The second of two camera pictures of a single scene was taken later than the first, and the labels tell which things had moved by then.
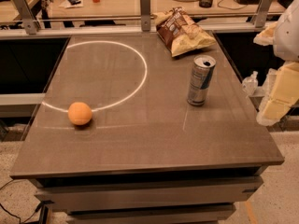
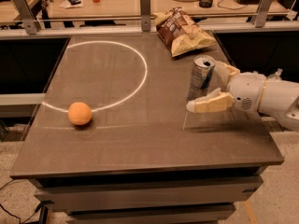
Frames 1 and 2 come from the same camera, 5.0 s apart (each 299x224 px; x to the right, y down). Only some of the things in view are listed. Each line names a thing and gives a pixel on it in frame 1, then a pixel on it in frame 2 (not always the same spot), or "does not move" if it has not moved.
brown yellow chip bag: [179, 34] does not move
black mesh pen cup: [206, 0] does not move
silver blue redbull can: [202, 70] does not move
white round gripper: [288, 36] -> [247, 91]
